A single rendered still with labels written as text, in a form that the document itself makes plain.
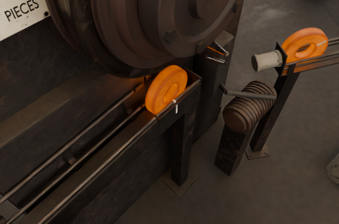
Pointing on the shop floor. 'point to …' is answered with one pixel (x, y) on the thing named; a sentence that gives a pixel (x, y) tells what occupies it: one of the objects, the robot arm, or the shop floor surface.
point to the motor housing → (241, 124)
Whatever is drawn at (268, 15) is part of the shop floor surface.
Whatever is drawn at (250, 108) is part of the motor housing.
